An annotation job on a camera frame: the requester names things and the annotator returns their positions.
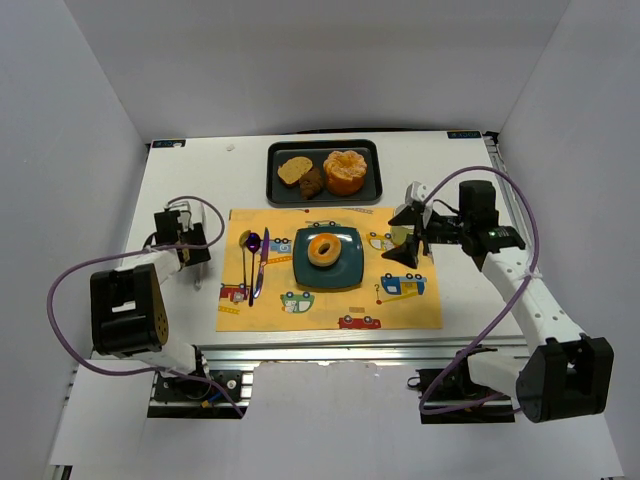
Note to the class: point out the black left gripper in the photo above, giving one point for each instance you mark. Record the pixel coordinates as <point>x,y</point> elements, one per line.
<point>195,242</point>

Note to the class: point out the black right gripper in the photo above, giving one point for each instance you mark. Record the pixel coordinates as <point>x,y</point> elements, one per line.
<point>424,233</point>

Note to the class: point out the glazed donut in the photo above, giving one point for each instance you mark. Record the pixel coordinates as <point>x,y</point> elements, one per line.
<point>324,250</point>

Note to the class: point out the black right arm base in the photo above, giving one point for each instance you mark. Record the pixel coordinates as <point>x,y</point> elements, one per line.
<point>455,391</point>

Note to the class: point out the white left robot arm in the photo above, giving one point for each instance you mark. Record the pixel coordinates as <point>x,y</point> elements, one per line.
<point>128,314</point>

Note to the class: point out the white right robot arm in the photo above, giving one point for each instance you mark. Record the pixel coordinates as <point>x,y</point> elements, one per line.
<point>568,372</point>

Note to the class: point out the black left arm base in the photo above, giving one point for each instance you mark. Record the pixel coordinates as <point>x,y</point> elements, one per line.
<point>172,398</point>

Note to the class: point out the bread slice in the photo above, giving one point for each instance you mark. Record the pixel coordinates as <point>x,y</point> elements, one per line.
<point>292,170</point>

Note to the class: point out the pale green mug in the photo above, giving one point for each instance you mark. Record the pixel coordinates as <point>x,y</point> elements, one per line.
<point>399,234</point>

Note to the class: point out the gold spoon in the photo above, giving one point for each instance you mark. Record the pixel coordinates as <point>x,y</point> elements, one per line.
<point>242,243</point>

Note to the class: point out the iridescent purple spoon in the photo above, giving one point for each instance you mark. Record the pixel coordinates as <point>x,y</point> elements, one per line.
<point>253,244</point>

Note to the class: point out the dark teal square plate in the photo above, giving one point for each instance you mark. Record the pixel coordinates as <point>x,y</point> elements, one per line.
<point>345,273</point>

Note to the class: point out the iridescent purple knife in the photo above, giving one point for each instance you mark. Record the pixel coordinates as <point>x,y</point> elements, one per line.
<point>265,248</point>

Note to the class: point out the orange bundt cake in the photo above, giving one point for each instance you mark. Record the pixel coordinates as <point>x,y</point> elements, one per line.
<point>345,172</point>

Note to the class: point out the yellow cartoon placemat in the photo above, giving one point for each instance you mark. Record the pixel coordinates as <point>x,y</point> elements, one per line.
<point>390,296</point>

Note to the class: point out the black baking tray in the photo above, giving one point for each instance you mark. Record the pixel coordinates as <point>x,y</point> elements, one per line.
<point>280,195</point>

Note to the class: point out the brown chocolate croissant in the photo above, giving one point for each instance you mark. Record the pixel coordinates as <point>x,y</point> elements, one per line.
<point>311,184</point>

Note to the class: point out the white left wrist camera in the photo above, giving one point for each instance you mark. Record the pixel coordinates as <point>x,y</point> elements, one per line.
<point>190,212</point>

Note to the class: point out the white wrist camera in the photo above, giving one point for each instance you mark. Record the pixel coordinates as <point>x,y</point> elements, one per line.
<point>190,212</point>
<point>418,192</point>

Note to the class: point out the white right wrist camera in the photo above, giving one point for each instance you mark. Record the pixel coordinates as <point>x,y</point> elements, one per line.
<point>418,192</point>

